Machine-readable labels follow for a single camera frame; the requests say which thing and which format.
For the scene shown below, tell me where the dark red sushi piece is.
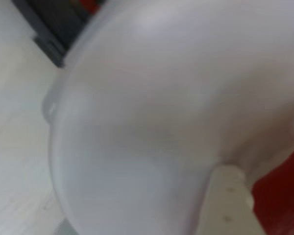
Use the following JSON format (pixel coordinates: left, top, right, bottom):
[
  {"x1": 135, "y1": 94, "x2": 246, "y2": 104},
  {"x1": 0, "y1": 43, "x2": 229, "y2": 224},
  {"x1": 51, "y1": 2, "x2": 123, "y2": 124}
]
[{"x1": 249, "y1": 143, "x2": 294, "y2": 235}]

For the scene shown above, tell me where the white round plastic plate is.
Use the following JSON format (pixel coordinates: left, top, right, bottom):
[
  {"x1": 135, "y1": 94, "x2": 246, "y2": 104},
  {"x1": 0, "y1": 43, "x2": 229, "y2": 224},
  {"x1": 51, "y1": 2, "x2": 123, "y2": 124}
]
[{"x1": 43, "y1": 0, "x2": 294, "y2": 235}]

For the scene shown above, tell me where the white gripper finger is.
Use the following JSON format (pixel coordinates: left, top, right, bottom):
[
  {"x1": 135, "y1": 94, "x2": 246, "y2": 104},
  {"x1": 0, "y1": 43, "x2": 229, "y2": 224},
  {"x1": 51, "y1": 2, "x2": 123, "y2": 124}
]
[{"x1": 198, "y1": 165, "x2": 263, "y2": 235}]

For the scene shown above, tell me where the grey circular toy track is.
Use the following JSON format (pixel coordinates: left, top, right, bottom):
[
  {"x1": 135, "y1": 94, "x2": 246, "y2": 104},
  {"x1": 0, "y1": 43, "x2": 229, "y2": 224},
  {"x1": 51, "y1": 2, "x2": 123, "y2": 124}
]
[{"x1": 11, "y1": 0, "x2": 106, "y2": 68}]

